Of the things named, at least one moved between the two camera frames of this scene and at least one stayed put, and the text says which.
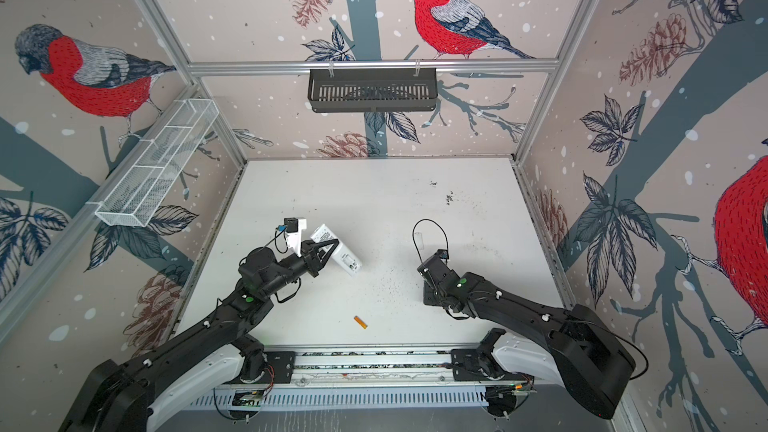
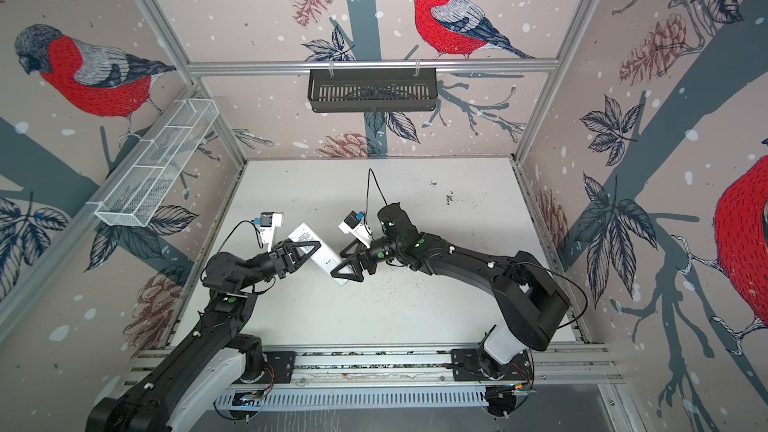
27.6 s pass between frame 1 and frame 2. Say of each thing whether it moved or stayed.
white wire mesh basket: stayed
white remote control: moved
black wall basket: stayed
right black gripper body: moved
